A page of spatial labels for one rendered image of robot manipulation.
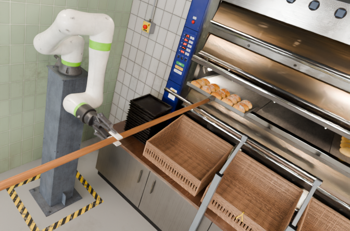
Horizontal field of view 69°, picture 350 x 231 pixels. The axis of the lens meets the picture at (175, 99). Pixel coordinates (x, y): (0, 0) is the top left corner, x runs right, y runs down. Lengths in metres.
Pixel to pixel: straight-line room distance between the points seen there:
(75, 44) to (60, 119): 0.53
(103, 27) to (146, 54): 1.25
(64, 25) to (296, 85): 1.51
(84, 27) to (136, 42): 1.37
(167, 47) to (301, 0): 1.15
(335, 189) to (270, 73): 0.92
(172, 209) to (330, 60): 1.55
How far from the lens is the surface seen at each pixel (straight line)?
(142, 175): 2.21
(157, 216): 2.32
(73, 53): 1.75
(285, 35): 1.98
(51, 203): 2.48
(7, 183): 1.06
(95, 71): 1.46
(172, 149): 2.35
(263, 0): 2.03
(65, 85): 1.77
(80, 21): 1.33
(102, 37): 1.39
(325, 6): 1.94
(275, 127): 2.09
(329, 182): 2.17
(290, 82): 1.98
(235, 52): 2.09
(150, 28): 2.46
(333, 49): 1.94
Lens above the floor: 1.97
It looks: 25 degrees down
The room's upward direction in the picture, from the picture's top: 18 degrees clockwise
